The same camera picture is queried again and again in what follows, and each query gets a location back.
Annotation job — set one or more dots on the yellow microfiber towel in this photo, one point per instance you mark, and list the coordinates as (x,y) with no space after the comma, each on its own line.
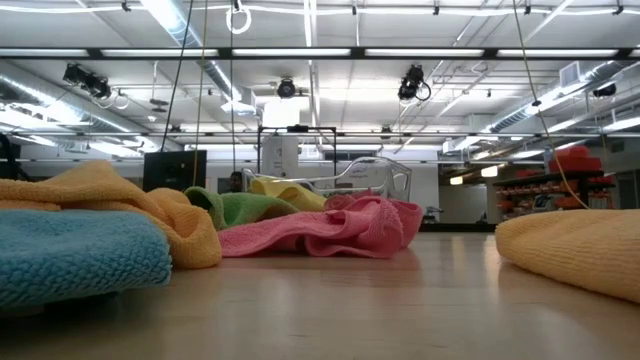
(290,192)

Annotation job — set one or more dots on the clear plastic bin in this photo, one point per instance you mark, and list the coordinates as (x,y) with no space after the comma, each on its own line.
(397,180)

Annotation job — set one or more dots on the orange microfiber towel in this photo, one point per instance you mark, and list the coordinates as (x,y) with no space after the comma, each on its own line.
(575,250)
(100,190)

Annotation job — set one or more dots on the green microfiber towel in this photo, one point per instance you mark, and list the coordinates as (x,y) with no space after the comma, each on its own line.
(250,207)

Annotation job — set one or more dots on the blue microfiber towel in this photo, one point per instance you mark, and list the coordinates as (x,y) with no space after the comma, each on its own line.
(75,255)

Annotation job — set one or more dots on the person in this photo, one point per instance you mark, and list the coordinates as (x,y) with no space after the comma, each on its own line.
(236,181)

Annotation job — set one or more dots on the black monitor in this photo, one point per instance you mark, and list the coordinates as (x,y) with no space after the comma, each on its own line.
(175,171)

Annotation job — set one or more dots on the shelf rack with orange bins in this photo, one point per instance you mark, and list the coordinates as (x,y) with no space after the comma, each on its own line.
(575,165)

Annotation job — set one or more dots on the small black ceiling fixture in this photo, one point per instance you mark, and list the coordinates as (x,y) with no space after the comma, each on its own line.
(604,90)

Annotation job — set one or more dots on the dark background equipment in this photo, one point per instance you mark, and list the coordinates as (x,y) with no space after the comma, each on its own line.
(7,160)

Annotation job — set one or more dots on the grey ceiling duct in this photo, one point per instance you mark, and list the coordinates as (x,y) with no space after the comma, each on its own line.
(570,75)
(75,107)

